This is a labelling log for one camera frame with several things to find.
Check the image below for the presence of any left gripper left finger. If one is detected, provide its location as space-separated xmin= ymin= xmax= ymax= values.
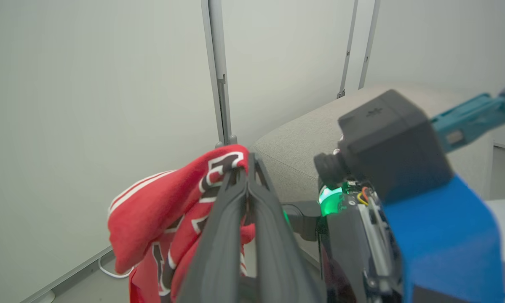
xmin=179 ymin=167 xmax=249 ymax=303

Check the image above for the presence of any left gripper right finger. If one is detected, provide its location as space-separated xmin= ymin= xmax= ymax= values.
xmin=247 ymin=152 xmax=323 ymax=303

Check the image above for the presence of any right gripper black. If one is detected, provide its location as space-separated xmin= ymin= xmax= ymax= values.
xmin=283 ymin=180 xmax=405 ymax=303

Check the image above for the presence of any red and white jersey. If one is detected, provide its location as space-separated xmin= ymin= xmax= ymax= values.
xmin=107 ymin=144 xmax=257 ymax=303

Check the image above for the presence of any grey fabric sofa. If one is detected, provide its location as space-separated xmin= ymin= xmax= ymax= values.
xmin=251 ymin=83 xmax=505 ymax=270

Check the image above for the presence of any wide white partition panel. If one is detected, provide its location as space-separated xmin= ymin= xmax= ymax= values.
xmin=0 ymin=0 xmax=230 ymax=303

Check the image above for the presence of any looped white cable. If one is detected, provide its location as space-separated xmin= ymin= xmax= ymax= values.
xmin=97 ymin=255 xmax=134 ymax=279

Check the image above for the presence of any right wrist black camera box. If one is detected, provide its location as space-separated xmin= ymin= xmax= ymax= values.
xmin=313 ymin=89 xmax=454 ymax=203

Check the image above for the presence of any right wrist blue camera mount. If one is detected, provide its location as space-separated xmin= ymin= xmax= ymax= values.
xmin=382 ymin=174 xmax=505 ymax=303

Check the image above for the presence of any right wrist teal cable plug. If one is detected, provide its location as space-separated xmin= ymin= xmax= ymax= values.
xmin=430 ymin=80 xmax=505 ymax=153

